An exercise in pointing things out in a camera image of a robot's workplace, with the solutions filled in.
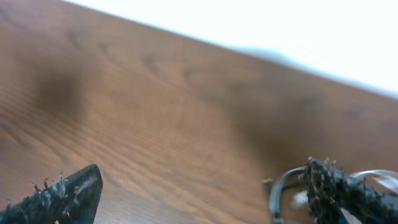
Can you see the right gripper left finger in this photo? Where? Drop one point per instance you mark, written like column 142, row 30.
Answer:
column 72, row 199

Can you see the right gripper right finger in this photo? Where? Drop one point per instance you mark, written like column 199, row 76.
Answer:
column 329, row 190

